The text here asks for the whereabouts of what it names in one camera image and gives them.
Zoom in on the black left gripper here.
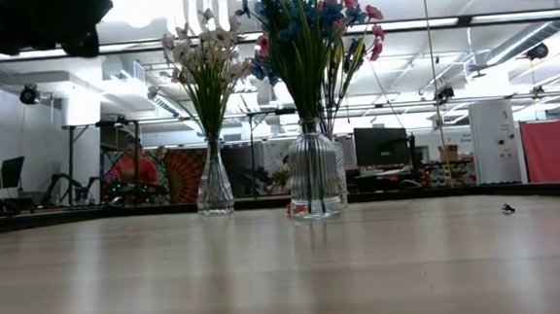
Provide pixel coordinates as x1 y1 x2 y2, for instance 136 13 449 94
0 0 117 58

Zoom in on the flared clear glass vase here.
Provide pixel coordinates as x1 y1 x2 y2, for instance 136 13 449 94
192 137 237 218

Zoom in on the ribbed clear glass vase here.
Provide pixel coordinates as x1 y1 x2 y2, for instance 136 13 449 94
285 116 344 222

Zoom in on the diamond-cut clear glass vase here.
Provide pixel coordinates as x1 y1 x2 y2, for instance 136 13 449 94
331 137 350 209

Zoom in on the white tower appliance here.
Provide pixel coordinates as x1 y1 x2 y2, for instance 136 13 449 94
468 97 522 186

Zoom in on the orange partition panel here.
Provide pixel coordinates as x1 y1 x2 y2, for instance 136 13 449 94
519 119 560 186

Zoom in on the small black monitor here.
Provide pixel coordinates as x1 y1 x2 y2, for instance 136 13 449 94
0 156 27 191

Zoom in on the colourful patterned object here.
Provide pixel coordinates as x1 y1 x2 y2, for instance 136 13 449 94
99 140 211 211

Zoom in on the brown cardboard box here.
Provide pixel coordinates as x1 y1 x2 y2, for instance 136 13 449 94
437 144 461 164

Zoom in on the shelf with small bins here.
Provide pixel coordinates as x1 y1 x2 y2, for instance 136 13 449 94
424 159 477 189

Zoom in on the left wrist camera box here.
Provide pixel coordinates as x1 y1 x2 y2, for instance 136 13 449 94
60 26 102 60

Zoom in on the black frame bar with lights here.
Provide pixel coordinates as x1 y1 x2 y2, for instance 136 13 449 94
0 9 560 63

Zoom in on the thin hanging cable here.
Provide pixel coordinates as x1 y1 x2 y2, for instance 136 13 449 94
419 0 453 188

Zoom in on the black metal scaffold frame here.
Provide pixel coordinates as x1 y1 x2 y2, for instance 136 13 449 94
61 90 560 210

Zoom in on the black aluminium rig frame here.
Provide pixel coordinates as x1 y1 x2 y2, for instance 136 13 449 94
0 177 560 235

